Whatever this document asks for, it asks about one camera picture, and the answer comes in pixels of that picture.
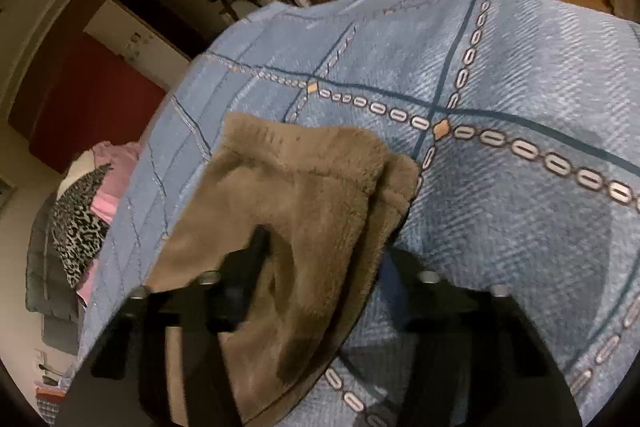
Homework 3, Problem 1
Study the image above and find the blue patterned blanket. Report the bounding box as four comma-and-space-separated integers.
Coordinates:
77, 0, 640, 427

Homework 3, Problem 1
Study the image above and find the pink pillow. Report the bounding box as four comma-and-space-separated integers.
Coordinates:
75, 141, 143, 308

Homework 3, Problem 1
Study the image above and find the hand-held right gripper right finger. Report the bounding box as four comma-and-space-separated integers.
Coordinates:
382, 251, 583, 427

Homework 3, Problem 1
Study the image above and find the orange storage rack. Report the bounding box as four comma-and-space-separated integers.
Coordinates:
34, 382, 68, 415

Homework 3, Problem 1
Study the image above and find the grey padded headboard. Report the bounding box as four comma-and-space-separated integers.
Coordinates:
25, 194, 83, 355

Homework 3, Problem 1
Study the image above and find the brown fleece towel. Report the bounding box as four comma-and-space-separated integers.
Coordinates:
147, 112, 420, 427

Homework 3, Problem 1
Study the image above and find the leopard print cloth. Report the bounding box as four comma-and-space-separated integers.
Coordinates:
52, 163, 113, 290

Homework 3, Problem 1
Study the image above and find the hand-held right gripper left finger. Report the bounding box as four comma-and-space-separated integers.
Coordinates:
55, 226, 272, 427

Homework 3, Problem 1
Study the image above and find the red wall panel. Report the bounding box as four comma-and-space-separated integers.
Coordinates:
7, 29, 168, 175

